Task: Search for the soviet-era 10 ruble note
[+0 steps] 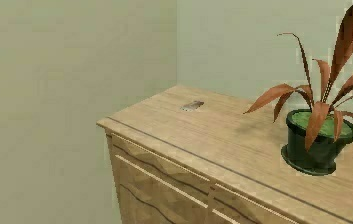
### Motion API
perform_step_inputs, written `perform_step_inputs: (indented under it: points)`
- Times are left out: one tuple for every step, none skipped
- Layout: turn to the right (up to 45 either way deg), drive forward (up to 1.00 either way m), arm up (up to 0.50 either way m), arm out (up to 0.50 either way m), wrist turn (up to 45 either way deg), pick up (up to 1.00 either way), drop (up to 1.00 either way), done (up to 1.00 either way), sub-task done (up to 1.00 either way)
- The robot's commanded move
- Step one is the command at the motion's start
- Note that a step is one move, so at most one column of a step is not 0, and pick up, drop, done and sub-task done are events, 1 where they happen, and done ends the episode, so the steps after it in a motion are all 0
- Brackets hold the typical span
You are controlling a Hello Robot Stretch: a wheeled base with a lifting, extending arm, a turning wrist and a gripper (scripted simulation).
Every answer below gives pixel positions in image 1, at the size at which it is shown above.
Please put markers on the grey banknote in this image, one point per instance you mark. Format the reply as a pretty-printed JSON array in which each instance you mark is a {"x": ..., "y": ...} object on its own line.
[{"x": 192, "y": 105}]

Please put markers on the light wooden chest of drawers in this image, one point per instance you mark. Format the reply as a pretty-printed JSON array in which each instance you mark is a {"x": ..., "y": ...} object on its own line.
[{"x": 197, "y": 140}]

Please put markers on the brown-leaved house plant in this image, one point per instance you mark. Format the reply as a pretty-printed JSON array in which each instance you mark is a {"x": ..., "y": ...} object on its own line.
[{"x": 317, "y": 116}]

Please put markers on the dark green plant pot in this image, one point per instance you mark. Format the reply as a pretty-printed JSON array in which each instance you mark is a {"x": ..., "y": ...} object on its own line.
[{"x": 317, "y": 156}]

